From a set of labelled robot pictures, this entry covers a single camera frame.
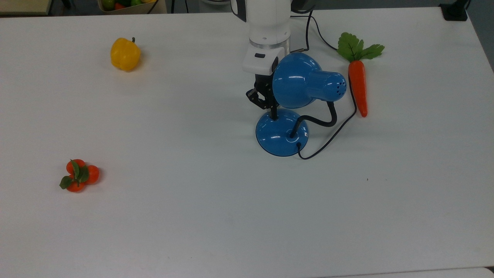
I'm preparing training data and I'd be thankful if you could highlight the black lamp power cable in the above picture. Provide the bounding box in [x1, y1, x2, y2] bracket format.
[296, 75, 358, 160]

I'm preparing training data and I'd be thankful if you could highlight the light wooden board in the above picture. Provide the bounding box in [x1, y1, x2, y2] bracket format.
[0, 0, 53, 16]

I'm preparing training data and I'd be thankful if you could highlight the blue desk lamp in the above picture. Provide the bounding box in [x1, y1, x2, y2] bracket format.
[255, 52, 347, 158]

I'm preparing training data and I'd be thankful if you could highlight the basket of toy fruit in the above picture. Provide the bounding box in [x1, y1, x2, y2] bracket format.
[97, 0, 167, 15]

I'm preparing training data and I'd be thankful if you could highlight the toy orange cluster with leaves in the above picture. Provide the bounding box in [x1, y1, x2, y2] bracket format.
[59, 158, 100, 193]

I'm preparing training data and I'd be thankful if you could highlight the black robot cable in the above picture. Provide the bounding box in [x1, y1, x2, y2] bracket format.
[289, 7, 338, 53]

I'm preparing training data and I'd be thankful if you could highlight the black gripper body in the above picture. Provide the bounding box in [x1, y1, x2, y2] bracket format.
[253, 73, 275, 97]

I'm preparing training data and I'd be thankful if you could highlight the yellow toy bell pepper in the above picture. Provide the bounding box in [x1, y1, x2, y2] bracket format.
[110, 37, 142, 72]

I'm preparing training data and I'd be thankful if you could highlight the orange toy carrot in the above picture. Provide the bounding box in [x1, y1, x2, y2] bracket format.
[336, 32, 386, 118]

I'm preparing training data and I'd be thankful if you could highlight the black clamp-mounted pole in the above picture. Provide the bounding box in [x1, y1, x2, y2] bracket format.
[439, 0, 470, 22]

